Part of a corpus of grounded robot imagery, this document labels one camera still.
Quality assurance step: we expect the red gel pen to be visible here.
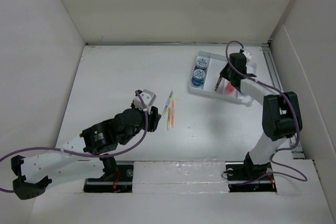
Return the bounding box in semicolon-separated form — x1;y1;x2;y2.
215;76;222;91

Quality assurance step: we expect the orange highlighter pen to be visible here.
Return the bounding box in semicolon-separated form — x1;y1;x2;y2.
171;99;175;128

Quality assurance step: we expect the yellow highlighter pen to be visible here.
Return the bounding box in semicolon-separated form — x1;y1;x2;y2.
164;93;176;120

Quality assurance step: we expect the clear marker tube pink cap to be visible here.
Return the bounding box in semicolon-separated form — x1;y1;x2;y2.
225;82;235;94

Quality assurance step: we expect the blue cleaning gel jar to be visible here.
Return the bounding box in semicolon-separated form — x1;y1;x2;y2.
195;56;209;70
191;68;206;87

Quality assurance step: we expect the cream highlighter pen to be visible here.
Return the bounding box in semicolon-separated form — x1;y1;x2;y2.
166;106;172;130

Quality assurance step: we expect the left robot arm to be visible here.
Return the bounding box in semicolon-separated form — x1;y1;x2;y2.
10;107;161;200

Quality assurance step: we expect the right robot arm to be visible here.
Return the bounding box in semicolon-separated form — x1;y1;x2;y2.
220;50;302;184

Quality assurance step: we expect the blue highlighter pen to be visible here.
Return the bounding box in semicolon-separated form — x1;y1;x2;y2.
163;90;174;116

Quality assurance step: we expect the white compartment organizer tray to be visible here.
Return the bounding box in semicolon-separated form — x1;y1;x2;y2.
188;51;254;105

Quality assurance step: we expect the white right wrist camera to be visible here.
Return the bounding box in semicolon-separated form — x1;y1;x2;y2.
242;50;252;63

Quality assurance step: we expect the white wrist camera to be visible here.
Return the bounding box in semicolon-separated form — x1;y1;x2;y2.
132;89;156;114
242;50;252;63

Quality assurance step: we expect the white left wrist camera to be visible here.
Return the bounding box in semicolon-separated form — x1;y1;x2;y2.
132;89;156;114

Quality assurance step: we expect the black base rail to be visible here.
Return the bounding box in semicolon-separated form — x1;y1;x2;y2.
84;161;276;194

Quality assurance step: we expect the aluminium side rail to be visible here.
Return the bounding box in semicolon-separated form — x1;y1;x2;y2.
261;44;305;159

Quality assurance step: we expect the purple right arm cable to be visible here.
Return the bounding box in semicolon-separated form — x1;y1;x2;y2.
225;40;308;184

